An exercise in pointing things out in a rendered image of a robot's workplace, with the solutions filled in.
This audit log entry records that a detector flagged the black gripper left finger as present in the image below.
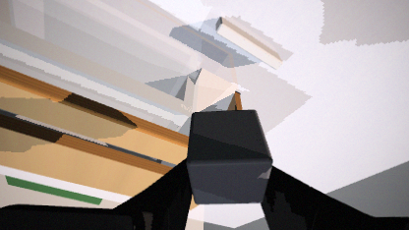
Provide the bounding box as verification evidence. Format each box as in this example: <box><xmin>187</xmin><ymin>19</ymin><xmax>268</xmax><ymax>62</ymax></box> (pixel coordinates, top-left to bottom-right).
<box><xmin>0</xmin><ymin>158</ymin><xmax>193</xmax><ymax>230</ymax></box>

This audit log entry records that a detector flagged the dark grey block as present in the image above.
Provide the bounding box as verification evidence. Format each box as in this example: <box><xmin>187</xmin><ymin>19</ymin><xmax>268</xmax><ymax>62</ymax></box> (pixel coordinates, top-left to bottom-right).
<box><xmin>186</xmin><ymin>109</ymin><xmax>273</xmax><ymax>205</ymax></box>

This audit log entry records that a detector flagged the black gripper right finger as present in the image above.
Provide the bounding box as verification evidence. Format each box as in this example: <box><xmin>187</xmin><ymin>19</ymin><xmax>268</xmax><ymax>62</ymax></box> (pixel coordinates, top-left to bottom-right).
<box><xmin>261</xmin><ymin>165</ymin><xmax>409</xmax><ymax>230</ymax></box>

